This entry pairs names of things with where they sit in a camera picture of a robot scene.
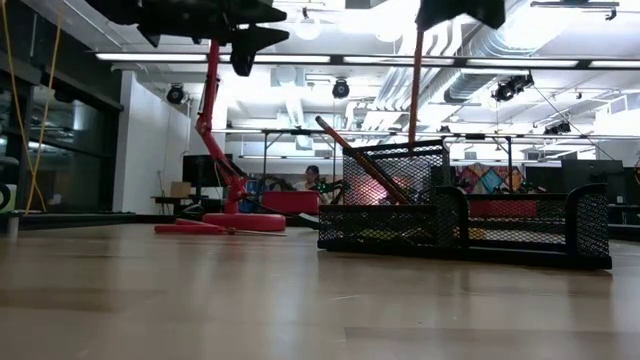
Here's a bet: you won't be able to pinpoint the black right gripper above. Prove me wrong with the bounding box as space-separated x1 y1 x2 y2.
416 0 506 32

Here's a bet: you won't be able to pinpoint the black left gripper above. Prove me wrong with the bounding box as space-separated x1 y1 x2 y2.
84 0 291 78

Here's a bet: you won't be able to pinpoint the red desk lamp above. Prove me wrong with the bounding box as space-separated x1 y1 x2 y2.
194 38 288 233

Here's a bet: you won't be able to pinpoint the orange pencil with eraser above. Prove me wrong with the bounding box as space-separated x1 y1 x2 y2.
407 28 425 151
313 115 414 205

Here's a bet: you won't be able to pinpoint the red-handled scissors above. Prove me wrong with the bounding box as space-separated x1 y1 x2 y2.
153 217 287 237

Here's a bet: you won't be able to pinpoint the black mesh desk organizer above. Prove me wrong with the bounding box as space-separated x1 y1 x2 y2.
316 139 613 271

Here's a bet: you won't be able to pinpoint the round white ceiling lamp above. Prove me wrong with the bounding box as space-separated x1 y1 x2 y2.
293 14 322 41

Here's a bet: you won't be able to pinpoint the long ceiling light strip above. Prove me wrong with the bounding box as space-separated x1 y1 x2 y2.
94 52 640 69

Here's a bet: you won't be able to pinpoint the person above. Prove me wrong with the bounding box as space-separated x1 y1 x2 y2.
298 164 324 193

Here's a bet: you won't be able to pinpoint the colourful patchwork quilt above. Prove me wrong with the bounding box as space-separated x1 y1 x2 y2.
452 162 527 196

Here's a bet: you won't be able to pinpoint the red storage bin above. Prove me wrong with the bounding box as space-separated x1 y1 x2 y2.
468 199 540 219
261 190 321 216

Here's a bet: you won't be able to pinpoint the dark background desk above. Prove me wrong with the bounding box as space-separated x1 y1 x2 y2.
152 195 224 216

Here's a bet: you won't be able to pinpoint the large black monitor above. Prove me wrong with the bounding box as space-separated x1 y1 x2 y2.
560 158 625 189

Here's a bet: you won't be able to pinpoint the silver ventilation duct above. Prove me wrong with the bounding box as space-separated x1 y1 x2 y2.
443 0 546 105

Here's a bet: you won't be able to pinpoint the black lamp power cable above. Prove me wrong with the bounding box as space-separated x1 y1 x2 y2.
239 197 321 230

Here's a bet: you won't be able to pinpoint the yellow hanging cable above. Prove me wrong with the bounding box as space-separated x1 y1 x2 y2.
0 0 64 215

